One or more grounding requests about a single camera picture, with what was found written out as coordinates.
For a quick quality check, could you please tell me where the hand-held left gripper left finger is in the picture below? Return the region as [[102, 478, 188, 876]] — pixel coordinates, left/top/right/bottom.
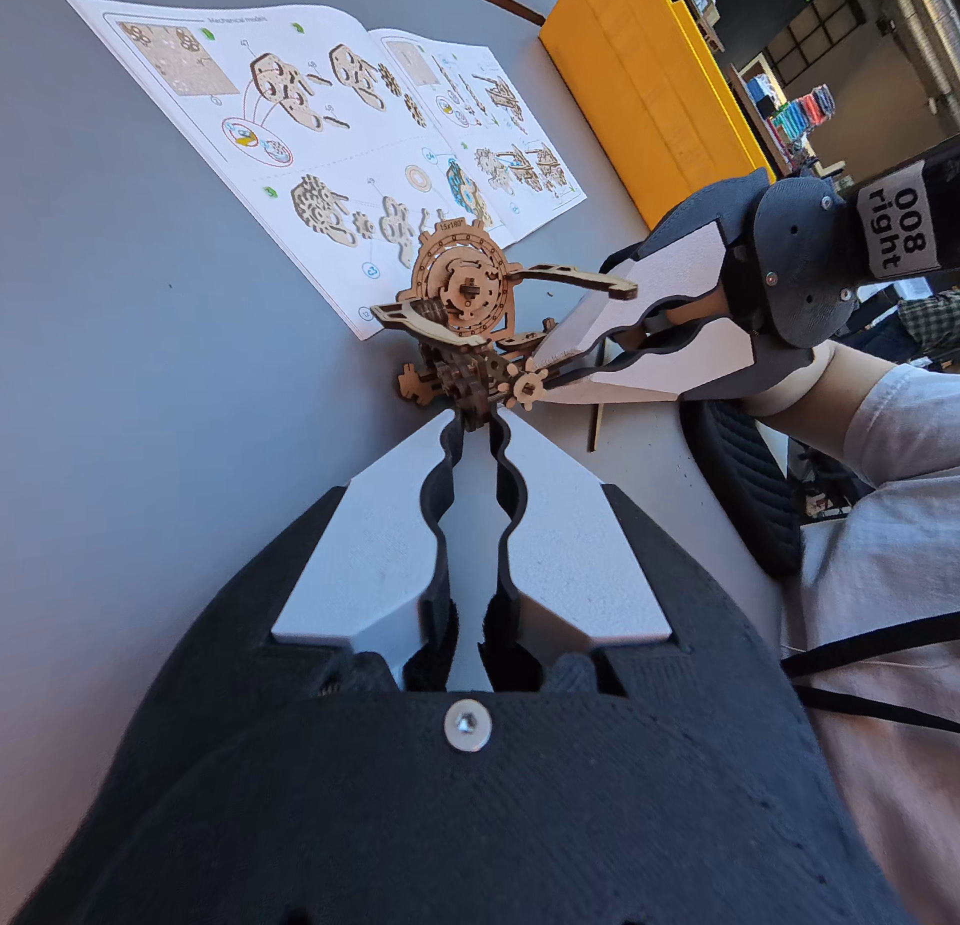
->
[[270, 407, 466, 667]]

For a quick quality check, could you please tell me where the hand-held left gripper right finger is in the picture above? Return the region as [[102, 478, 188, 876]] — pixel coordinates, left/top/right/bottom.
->
[[489, 407, 674, 664]]

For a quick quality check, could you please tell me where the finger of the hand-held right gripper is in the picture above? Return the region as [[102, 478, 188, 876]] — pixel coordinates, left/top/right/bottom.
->
[[528, 218, 729, 377], [536, 317, 757, 407]]

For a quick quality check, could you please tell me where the small wooden gear axle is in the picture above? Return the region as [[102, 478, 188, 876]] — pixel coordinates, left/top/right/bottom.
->
[[497, 366, 552, 414]]

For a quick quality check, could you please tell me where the wooden mechanical model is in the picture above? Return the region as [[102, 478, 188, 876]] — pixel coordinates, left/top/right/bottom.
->
[[371, 218, 640, 435]]

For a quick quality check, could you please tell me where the person's right hand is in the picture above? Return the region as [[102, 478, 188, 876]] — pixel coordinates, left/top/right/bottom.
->
[[746, 340, 901, 420]]

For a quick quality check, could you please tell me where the black quilted chair cushion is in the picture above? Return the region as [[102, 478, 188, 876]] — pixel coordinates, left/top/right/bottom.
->
[[681, 396, 807, 577]]

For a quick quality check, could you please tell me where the shelf with colourful items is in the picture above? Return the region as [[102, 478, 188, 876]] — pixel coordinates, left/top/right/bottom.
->
[[731, 51, 849, 176]]

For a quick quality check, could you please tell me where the yellow bin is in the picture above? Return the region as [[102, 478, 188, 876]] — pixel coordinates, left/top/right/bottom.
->
[[540, 0, 777, 229]]

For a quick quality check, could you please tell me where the person's white shirt torso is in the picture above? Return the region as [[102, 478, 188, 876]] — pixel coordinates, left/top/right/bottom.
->
[[780, 482, 960, 925]]

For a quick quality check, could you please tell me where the assembly instruction booklet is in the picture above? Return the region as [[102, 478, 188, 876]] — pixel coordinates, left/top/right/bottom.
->
[[63, 0, 588, 341]]

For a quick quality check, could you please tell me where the metal ventilation duct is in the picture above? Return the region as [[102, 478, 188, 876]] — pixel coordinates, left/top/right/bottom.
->
[[881, 0, 960, 105]]

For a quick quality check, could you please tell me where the black strap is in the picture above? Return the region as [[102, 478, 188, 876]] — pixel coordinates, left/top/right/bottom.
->
[[780, 625, 960, 679], [791, 685, 960, 739]]

